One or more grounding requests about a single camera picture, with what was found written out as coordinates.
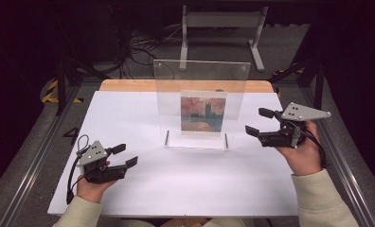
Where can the person's left hand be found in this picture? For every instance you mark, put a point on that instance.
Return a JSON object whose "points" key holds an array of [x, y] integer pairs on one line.
{"points": [[91, 190]]}

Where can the person's right hand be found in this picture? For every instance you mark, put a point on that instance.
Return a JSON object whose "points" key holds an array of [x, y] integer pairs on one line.
{"points": [[304, 157]]}

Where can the aluminium frame rail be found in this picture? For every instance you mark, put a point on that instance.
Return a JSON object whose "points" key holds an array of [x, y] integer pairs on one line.
{"points": [[37, 160], [343, 164]]}

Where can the black tape mark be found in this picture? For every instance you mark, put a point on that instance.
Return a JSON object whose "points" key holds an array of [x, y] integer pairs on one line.
{"points": [[72, 135]]}

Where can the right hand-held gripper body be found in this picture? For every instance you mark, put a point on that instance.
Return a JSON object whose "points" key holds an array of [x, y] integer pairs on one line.
{"points": [[299, 112]]}

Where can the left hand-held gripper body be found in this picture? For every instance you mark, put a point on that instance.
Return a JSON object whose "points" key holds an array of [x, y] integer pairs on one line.
{"points": [[92, 156]]}

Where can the yellow black floor tape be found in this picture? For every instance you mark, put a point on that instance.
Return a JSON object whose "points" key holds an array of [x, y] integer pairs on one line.
{"points": [[50, 94]]}

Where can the black tripod stand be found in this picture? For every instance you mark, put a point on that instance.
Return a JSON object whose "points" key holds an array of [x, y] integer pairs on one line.
{"points": [[61, 85], [318, 82]]}

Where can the grey metal stand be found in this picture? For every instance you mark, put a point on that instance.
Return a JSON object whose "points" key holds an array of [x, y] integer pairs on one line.
{"points": [[222, 19]]}

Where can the painting postcard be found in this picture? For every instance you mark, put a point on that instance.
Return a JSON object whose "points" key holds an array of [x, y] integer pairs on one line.
{"points": [[203, 113]]}

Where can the white table sheet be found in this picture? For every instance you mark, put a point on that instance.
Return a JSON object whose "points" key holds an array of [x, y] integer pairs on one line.
{"points": [[163, 183]]}

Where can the clear acrylic photo frame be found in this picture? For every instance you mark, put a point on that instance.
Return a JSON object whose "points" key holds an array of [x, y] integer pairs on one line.
{"points": [[201, 78]]}

